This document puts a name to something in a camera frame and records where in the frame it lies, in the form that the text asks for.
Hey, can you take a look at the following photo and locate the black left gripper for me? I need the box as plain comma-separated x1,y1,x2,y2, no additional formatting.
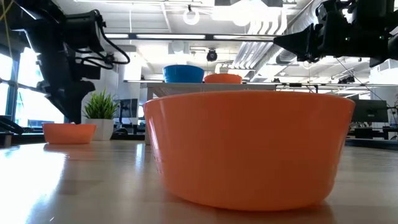
37,46,102,124

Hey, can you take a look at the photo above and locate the long ceiling light bar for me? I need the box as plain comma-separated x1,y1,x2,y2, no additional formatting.
104,32,276,43

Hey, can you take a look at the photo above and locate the orange plastic mini bowl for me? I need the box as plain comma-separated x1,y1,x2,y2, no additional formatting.
142,90,356,212
42,123,97,145
203,73,243,84

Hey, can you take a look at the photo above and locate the yellow cable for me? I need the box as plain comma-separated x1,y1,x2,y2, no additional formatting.
0,0,15,60

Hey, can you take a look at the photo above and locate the black computer monitor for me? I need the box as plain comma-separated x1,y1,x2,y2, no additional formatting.
351,99,389,124
119,98,139,119

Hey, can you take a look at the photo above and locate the white ring ceiling lamp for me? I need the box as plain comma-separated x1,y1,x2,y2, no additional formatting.
182,8,201,26

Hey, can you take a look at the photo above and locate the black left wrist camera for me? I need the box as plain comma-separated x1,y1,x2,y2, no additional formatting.
63,9,105,53

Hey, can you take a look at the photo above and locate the green plant in white pot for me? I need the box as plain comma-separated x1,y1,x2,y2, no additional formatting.
82,88,120,141

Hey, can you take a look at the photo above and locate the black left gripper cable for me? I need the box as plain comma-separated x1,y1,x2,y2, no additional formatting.
74,18,131,71

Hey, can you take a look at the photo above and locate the blue plastic mini bowl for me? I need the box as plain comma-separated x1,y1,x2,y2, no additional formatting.
162,64,205,84

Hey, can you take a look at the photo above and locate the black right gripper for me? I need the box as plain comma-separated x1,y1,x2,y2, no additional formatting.
273,0,371,63

